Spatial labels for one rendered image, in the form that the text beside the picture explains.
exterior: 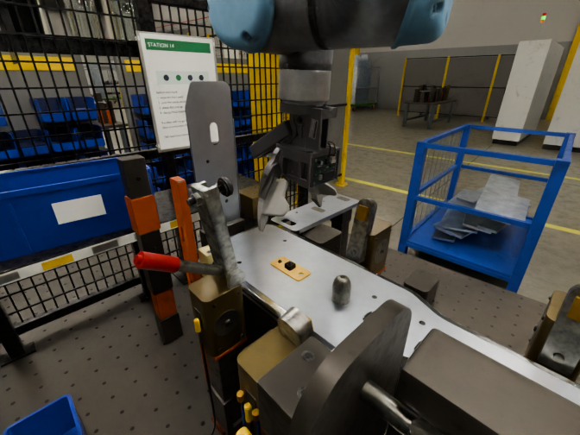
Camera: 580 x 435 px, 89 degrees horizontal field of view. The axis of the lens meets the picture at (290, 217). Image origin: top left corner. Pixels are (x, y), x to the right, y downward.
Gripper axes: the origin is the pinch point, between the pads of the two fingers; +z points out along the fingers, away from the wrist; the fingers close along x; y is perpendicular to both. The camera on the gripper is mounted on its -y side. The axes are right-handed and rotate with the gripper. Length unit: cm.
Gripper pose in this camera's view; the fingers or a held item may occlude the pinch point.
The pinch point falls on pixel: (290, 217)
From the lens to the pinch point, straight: 54.4
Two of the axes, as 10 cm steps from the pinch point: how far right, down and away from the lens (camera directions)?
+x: 7.2, -3.0, 6.3
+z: -0.3, 8.9, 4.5
